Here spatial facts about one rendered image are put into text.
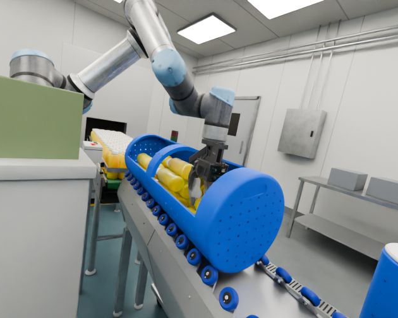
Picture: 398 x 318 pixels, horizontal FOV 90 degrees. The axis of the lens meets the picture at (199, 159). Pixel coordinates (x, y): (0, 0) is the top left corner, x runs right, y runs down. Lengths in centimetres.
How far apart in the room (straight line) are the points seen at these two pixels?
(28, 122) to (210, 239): 58
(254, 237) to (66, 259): 59
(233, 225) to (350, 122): 351
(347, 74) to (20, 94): 401
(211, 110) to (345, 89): 358
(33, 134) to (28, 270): 40
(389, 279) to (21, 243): 109
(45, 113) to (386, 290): 116
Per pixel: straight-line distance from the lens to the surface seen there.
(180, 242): 68
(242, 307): 59
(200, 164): 59
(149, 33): 64
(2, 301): 88
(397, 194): 300
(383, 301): 96
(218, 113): 57
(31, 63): 88
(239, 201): 50
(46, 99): 73
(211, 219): 48
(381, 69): 404
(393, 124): 381
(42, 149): 75
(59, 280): 87
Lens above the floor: 132
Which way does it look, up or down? 9 degrees down
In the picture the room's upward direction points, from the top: 10 degrees clockwise
